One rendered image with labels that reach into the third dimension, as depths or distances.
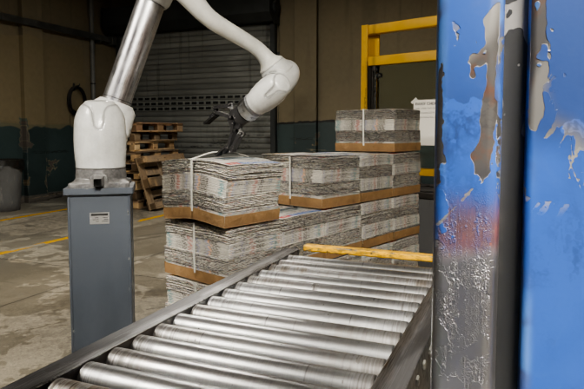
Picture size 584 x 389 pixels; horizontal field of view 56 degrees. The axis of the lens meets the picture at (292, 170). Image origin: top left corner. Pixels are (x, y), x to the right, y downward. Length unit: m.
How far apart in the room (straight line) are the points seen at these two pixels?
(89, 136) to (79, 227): 0.28
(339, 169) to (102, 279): 1.16
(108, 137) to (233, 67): 8.28
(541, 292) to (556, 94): 0.06
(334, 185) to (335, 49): 7.00
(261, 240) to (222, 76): 8.11
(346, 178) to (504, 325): 2.36
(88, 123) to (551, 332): 1.70
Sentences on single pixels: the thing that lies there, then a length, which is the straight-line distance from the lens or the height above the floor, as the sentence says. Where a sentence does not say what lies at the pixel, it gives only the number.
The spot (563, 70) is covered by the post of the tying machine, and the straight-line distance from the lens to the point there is 0.19.
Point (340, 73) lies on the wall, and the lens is 9.29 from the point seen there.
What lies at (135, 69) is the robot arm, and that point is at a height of 1.39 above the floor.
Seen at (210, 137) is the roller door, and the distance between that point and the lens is 10.23.
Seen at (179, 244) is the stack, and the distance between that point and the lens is 2.23.
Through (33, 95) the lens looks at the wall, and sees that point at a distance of 10.05.
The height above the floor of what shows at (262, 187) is 0.97.
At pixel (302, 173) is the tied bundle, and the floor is 0.99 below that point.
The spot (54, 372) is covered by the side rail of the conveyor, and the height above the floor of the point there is 0.80.
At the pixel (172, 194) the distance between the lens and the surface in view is 2.18.
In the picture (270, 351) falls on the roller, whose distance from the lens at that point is 1.02.
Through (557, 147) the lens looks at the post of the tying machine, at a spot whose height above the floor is 1.17.
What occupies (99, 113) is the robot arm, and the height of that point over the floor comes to 1.23.
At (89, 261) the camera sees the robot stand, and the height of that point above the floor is 0.77.
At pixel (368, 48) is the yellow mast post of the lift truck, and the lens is 3.73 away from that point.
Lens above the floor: 1.18
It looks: 4 degrees down
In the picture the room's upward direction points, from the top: straight up
